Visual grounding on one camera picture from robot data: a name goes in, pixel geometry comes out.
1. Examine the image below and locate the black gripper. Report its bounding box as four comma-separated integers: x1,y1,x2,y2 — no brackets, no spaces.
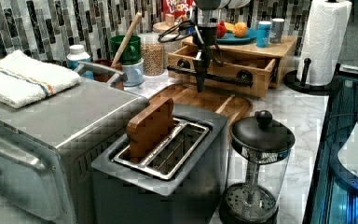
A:
192,8,220,92

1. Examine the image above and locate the wooden drawer with black handle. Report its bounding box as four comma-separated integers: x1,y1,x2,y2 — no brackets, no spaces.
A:
168,45,277,97

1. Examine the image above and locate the wooden drawer cabinet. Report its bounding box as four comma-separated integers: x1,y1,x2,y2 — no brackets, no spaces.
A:
181,32,298,89

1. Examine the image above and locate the blue plate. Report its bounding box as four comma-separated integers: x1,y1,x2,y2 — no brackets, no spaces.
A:
216,28,256,45

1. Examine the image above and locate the red apple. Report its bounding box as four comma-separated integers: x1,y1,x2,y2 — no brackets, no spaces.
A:
216,21,227,38

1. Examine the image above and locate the glass jar with wooden lid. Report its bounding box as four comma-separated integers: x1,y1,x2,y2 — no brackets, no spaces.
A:
153,14,186,61

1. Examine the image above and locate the orange fruit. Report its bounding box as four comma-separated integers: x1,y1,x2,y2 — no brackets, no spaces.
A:
232,22,248,38

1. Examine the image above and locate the glass jar of grains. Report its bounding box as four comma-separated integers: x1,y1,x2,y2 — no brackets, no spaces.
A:
140,33,164,76

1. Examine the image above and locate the wooden cutting board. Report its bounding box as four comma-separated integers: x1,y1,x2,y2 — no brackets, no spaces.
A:
151,84,253,125

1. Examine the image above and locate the red cereal box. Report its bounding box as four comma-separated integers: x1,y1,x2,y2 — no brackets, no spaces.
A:
162,0,193,18

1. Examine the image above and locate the light blue mug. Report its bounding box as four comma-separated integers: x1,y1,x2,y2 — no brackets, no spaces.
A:
122,59,144,87

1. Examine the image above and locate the blue can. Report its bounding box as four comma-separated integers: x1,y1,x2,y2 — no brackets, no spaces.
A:
256,21,271,48

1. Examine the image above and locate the green mug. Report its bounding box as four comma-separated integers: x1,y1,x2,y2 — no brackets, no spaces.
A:
110,35,142,65

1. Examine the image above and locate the grey can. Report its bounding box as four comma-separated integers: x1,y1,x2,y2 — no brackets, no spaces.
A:
269,18,284,44

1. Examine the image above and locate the wooden toast slice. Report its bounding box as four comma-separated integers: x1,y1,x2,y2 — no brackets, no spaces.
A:
126,97,174,163

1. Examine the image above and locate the black paper towel holder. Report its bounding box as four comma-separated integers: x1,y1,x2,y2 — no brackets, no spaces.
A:
283,58,339,96

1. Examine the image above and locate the black glass french press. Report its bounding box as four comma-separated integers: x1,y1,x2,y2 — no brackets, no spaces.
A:
219,110,296,224

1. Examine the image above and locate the grey two-slot toaster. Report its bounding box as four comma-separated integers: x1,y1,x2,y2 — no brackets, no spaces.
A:
91,105,228,224

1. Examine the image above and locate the white blue bottle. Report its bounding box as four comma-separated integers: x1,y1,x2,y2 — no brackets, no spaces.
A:
66,45,91,70

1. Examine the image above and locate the white paper towel roll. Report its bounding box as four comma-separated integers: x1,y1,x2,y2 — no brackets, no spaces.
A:
296,0,352,86

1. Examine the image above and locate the white striped folded towel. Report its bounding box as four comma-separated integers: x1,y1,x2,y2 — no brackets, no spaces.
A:
0,50,80,108

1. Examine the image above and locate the silver toaster oven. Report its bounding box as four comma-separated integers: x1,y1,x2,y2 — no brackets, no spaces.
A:
0,71,148,224

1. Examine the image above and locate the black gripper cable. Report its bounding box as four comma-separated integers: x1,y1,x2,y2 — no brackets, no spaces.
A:
157,19,197,44

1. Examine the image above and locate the wooden utensil handle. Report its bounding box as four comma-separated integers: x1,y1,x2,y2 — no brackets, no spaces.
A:
111,12,142,68

